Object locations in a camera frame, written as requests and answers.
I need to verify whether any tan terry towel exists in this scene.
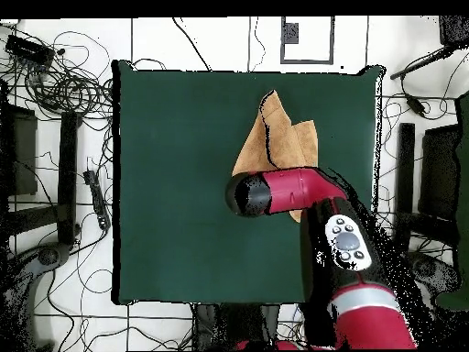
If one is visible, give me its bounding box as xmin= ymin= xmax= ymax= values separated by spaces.
xmin=231 ymin=89 xmax=319 ymax=224

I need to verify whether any dark flat panel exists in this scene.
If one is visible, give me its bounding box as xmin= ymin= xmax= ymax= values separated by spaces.
xmin=0 ymin=104 xmax=38 ymax=197
xmin=419 ymin=124 xmax=463 ymax=221

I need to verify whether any dark green table cloth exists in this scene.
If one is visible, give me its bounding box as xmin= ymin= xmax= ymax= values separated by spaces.
xmin=111 ymin=59 xmax=386 ymax=307

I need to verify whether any black power strip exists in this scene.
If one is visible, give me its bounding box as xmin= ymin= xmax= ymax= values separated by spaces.
xmin=82 ymin=169 xmax=112 ymax=231

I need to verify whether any black stand bar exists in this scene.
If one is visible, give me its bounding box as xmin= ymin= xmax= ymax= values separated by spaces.
xmin=57 ymin=111 xmax=80 ymax=246
xmin=393 ymin=122 xmax=416 ymax=252

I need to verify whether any black power adapter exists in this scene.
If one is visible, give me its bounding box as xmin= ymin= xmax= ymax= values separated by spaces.
xmin=404 ymin=93 xmax=428 ymax=118

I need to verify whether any grey rounded base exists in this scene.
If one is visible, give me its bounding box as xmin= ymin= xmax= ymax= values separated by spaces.
xmin=409 ymin=251 xmax=461 ymax=294
xmin=0 ymin=241 xmax=71 ymax=352

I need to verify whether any black rod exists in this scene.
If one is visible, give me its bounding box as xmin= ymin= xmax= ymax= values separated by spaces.
xmin=389 ymin=43 xmax=455 ymax=81

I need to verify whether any black electronics box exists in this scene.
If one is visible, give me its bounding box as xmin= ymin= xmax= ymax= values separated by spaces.
xmin=5 ymin=33 xmax=56 ymax=67

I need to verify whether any black corner box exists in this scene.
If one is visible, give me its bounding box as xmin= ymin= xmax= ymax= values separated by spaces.
xmin=438 ymin=15 xmax=469 ymax=49

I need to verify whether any long black cable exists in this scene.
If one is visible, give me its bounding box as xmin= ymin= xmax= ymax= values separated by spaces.
xmin=171 ymin=16 xmax=212 ymax=72

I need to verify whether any tangle of black cables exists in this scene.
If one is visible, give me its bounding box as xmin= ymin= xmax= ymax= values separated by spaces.
xmin=0 ymin=21 xmax=115 ymax=122
xmin=371 ymin=93 xmax=459 ymax=265

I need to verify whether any grey square frame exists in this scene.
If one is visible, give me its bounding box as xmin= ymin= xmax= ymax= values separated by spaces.
xmin=279 ymin=16 xmax=335 ymax=66

